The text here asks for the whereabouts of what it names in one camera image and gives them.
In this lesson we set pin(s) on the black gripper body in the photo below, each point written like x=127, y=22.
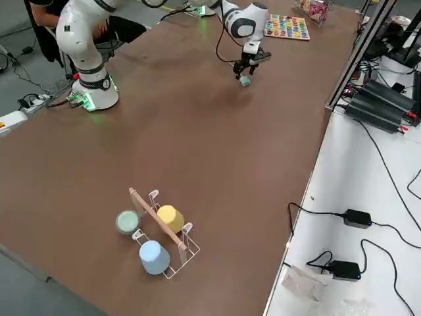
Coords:
x=250, y=57

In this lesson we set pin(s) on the white phone charger plug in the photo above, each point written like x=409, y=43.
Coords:
x=245, y=81

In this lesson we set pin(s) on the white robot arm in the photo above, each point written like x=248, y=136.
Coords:
x=82, y=49
x=197, y=6

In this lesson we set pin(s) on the colourful alphabet puzzle board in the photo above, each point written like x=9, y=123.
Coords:
x=287, y=28

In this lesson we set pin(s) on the white snack packet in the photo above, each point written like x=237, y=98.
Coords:
x=303, y=5

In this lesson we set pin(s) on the clear acrylic display shelf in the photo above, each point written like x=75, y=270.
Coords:
x=324, y=21

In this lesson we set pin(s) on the pink snack packet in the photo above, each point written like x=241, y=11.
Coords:
x=318, y=9

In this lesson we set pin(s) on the black power supply unit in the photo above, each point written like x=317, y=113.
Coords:
x=375, y=115
x=394, y=102

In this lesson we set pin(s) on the person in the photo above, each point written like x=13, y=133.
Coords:
x=108, y=28

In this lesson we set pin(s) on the yellow cup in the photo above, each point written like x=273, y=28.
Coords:
x=170, y=219

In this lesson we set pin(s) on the black power adapter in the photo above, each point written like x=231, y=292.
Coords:
x=358, y=218
x=344, y=270

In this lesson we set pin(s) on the green cup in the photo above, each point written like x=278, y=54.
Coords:
x=128, y=223

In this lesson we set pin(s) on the blue cup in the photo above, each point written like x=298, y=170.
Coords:
x=154, y=258

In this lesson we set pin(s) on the white power strip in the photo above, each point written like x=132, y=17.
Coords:
x=34, y=102

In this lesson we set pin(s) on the clear plastic bag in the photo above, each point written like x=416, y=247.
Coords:
x=304, y=283

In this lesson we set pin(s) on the aluminium frame post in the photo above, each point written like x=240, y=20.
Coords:
x=356, y=49

